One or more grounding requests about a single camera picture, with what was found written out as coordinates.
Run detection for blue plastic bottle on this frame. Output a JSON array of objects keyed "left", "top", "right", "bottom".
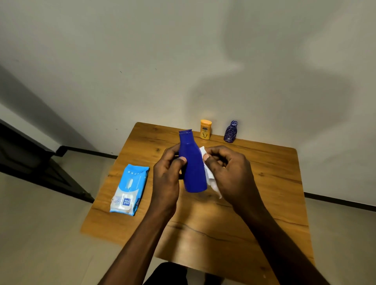
[{"left": 179, "top": 129, "right": 208, "bottom": 193}]

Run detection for light blue wet wipes pack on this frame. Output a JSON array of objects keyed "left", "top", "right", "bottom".
[{"left": 110, "top": 164, "right": 150, "bottom": 216}]

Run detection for person's left hand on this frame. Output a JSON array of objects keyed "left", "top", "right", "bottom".
[{"left": 149, "top": 143, "right": 187, "bottom": 218}]

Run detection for small yellow bottle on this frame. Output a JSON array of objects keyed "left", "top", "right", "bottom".
[{"left": 200, "top": 119, "right": 212, "bottom": 140}]

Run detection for black furniture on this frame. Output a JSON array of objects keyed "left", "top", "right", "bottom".
[{"left": 0, "top": 119, "right": 95, "bottom": 204}]

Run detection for black skirting board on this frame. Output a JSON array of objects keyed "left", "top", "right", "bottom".
[
  {"left": 55, "top": 145, "right": 118, "bottom": 160},
  {"left": 304, "top": 192, "right": 376, "bottom": 212}
]

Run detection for person's black trousers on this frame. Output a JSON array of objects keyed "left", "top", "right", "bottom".
[{"left": 143, "top": 262, "right": 224, "bottom": 285}]

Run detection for white wet wipe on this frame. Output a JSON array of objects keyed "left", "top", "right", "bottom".
[{"left": 199, "top": 146, "right": 223, "bottom": 199}]

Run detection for person's right forearm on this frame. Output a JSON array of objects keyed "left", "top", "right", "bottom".
[{"left": 234, "top": 204, "right": 330, "bottom": 285}]

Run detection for person's left forearm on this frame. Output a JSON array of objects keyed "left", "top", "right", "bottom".
[{"left": 98, "top": 210, "right": 177, "bottom": 285}]

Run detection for dark blue patterned bottle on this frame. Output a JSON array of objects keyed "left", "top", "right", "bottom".
[{"left": 223, "top": 120, "right": 238, "bottom": 143}]

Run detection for person's right hand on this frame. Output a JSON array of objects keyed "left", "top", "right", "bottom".
[{"left": 203, "top": 145, "right": 264, "bottom": 218}]

